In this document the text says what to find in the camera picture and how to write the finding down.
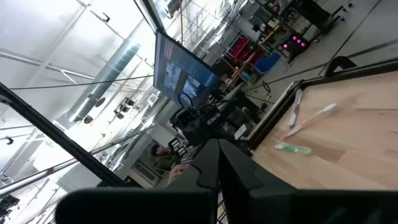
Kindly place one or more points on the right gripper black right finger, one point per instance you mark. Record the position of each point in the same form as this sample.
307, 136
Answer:
280, 205

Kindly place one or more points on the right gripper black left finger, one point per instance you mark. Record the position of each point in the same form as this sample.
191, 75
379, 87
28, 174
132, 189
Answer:
174, 205

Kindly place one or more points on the green toothbrush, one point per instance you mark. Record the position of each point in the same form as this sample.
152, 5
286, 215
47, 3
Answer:
292, 148

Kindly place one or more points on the orange toothbrush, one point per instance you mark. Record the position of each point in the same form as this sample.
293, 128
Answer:
311, 119

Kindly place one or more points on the person's hand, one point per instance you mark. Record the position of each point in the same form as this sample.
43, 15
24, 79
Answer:
177, 172

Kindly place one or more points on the person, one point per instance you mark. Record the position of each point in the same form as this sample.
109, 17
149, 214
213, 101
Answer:
163, 155

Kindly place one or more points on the black flat computer monitor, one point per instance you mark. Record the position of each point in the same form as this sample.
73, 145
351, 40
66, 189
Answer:
180, 71

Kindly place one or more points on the red storage rack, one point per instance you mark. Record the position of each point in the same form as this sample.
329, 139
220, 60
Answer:
241, 48

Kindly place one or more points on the black computer pink fans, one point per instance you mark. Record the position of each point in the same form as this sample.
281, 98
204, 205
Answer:
295, 43

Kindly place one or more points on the black work table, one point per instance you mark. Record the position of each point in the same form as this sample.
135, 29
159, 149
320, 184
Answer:
311, 14

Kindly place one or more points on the silver aluminium rail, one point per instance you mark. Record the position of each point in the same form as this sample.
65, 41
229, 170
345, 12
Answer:
272, 109

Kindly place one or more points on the black overhead frame beam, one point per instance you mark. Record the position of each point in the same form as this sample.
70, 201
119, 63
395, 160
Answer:
62, 138
152, 18

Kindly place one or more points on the silver ceiling air duct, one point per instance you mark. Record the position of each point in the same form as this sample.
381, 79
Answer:
102, 84

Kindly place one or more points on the black frame hook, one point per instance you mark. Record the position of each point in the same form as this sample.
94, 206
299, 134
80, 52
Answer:
339, 58

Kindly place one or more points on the black metal table frame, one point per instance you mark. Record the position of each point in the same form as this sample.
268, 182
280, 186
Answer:
373, 66

